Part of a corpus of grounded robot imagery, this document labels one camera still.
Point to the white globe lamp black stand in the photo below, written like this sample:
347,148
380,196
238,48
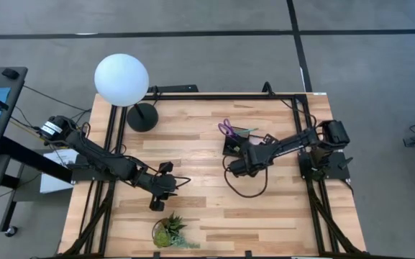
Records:
121,79

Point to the dark grey desk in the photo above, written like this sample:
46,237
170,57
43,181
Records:
14,100

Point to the black aluminium table frame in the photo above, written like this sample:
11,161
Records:
210,97

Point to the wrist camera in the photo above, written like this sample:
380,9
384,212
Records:
270,139
166,167

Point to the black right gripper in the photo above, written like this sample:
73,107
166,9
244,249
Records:
257,156

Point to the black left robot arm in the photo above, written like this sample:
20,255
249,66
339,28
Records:
99,158

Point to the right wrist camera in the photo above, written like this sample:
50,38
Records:
270,139

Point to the white box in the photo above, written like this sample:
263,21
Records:
52,183

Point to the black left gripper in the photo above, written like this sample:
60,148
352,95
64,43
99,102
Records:
160,183

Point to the black computer mouse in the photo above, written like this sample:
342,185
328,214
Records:
10,73

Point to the black mesh desk organizer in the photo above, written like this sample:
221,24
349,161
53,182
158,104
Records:
227,153

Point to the potted succulent plant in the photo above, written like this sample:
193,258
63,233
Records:
169,232

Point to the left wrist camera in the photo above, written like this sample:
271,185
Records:
166,167

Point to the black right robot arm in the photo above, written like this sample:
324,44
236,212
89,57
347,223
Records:
293,144

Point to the teal pencil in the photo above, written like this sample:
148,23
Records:
248,131

